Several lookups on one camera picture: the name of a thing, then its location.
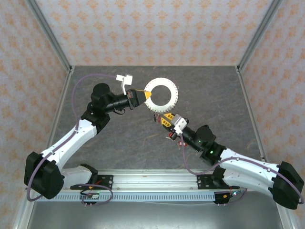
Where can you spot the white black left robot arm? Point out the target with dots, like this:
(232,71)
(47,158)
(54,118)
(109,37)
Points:
(78,136)

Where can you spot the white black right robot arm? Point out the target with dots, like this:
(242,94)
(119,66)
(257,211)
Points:
(247,162)

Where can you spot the small circuit board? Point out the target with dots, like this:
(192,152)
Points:
(232,194)
(91,196)

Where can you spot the aluminium table edge rail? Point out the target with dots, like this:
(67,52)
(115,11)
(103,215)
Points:
(62,100)
(248,100)

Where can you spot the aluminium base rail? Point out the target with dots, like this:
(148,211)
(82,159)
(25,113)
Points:
(155,181)

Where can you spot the aluminium frame post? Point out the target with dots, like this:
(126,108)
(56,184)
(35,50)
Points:
(51,35)
(257,35)

